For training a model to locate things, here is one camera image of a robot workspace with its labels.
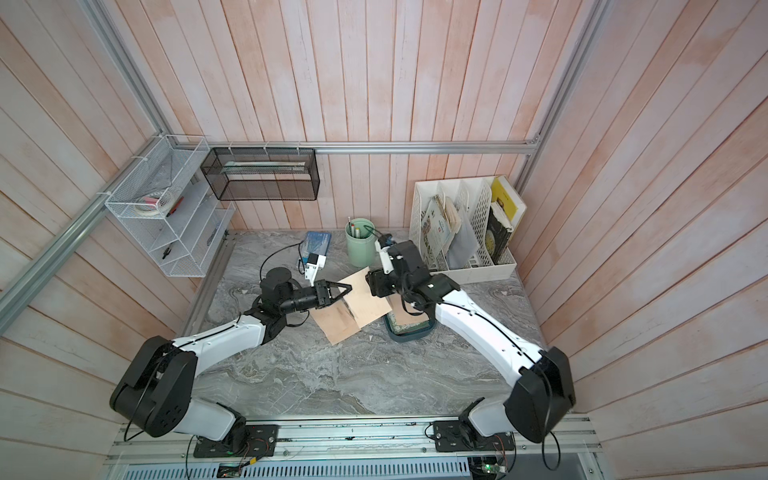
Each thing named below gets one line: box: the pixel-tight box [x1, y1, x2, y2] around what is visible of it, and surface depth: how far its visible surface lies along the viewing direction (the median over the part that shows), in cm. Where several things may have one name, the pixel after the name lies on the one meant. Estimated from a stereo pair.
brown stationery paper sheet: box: [338, 266, 393, 328], surface depth 81 cm
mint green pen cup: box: [345, 218, 376, 268], surface depth 107 cm
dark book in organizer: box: [485, 204, 514, 264], surface depth 100 cm
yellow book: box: [491, 176, 527, 226], surface depth 96 cm
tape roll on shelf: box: [134, 196, 162, 216], surface depth 75 cm
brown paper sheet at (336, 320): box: [310, 299, 361, 346], surface depth 95 cm
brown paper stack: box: [388, 293, 430, 325], surface depth 82 cm
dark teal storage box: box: [384, 313, 437, 342], surface depth 94 cm
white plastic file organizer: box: [409, 175, 527, 284], surface depth 102 cm
